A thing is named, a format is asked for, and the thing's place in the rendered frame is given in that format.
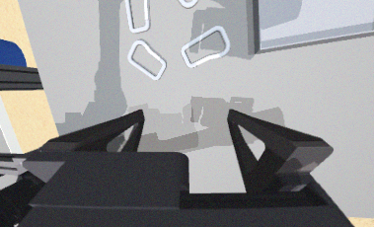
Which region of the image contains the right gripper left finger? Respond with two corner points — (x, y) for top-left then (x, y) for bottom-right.
(38, 110), (145, 152)

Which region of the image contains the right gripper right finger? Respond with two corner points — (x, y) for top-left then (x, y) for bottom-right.
(227, 109), (334, 192)

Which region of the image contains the white carabiner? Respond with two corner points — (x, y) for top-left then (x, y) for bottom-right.
(181, 26), (230, 68)
(179, 0), (198, 8)
(128, 40), (167, 80)
(125, 0), (150, 34)

